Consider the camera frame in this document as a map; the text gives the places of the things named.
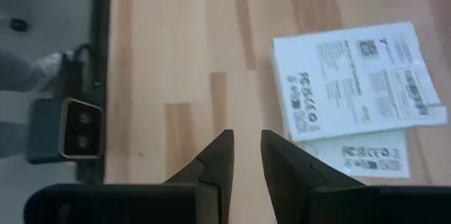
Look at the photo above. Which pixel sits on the white printed product box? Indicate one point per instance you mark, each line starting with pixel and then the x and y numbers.
pixel 352 83
pixel 370 157

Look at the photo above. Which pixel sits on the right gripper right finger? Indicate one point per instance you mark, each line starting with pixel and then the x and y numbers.
pixel 299 188

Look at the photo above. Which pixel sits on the black metal table frame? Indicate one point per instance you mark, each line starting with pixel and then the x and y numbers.
pixel 100 23

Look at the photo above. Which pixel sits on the grey stereo camera box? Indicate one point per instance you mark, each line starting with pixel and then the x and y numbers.
pixel 82 130

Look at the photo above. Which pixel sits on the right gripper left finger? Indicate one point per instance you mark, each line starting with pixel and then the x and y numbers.
pixel 211 181

